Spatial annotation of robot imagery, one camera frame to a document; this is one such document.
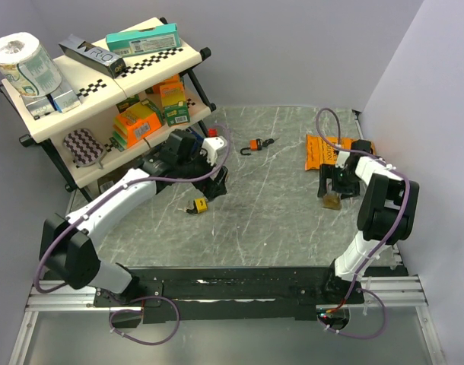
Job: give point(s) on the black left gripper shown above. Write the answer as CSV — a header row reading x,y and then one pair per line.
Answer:
x,y
217,187

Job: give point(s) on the brown cardboard box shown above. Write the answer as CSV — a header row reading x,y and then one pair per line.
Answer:
x,y
109,180

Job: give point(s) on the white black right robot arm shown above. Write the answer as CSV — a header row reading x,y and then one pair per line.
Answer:
x,y
386,215

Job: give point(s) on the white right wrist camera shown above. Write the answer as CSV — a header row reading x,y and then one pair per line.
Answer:
x,y
342,159

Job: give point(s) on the cream three-tier shelf rack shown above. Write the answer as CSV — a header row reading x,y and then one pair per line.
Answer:
x,y
99,95

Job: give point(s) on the yellow padlock with keys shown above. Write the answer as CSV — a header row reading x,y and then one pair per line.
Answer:
x,y
196,206

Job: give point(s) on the silver blue small box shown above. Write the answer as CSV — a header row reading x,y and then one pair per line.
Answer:
x,y
64,98

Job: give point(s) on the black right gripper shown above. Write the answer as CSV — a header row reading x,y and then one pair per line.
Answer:
x,y
330,171

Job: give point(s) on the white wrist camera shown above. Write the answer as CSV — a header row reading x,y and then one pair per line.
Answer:
x,y
213,146
342,159

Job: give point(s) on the brass padlock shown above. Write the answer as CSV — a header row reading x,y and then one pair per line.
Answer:
x,y
332,200

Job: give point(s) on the toilet paper roll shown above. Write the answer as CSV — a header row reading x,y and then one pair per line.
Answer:
x,y
27,66

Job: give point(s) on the orange padlock with keys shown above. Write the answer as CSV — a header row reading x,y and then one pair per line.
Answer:
x,y
256,145

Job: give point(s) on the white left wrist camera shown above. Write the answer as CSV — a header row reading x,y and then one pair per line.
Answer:
x,y
213,146

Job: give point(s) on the blue Doritos chip bag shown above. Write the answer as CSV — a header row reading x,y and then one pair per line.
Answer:
x,y
198,138

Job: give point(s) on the upright orange green box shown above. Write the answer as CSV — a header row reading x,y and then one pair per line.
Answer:
x,y
174,103

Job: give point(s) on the dark grey long box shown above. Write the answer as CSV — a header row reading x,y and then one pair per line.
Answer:
x,y
95,57

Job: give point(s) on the teal toothpaste box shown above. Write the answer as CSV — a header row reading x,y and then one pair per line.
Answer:
x,y
150,40

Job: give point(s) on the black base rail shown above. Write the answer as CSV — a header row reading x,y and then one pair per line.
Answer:
x,y
240,292

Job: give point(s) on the orange green sponge pack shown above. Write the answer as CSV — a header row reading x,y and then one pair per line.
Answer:
x,y
136,123

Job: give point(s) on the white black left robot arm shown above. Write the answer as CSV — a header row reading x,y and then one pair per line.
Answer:
x,y
68,245

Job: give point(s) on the orange Kettle chip bag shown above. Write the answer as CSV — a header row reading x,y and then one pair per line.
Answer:
x,y
318,152

